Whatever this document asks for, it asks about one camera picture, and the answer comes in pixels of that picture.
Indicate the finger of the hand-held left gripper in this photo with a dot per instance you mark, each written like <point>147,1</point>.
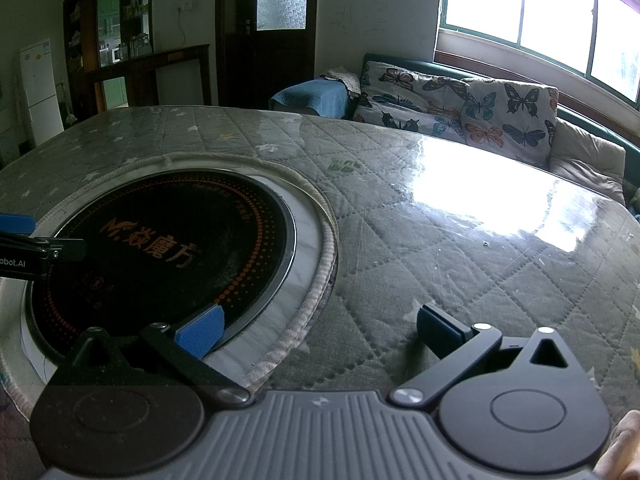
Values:
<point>15,223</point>

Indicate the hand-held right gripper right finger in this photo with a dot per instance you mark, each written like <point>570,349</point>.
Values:
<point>440,332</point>

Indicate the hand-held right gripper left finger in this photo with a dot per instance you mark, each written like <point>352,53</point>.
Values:
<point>200,332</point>

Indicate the black round induction cooktop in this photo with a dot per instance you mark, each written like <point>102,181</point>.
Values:
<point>150,260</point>

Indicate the white refrigerator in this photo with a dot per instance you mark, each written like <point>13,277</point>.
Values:
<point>42,92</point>

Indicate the dark wooden shelf cabinet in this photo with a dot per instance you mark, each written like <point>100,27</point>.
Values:
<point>137,67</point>

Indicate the group of glass jars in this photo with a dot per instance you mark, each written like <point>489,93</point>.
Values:
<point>137,46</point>

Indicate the square butterfly print pillow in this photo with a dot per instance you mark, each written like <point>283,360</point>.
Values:
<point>510,120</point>

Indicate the beige pillow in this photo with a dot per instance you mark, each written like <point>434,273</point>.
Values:
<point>585,157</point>

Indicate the long butterfly print pillow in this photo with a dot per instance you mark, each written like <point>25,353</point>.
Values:
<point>400,100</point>

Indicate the blue quilted blanket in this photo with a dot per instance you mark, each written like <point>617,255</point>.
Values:
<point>312,100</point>

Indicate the teal sofa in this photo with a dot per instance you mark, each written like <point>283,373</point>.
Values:
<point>440,67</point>

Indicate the white crumpled cloth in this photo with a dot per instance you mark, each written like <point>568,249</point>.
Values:
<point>345,80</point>

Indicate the dark wooden door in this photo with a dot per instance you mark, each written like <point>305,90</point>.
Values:
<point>265,65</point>

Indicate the green framed window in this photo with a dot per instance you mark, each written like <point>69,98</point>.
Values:
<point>520,5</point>

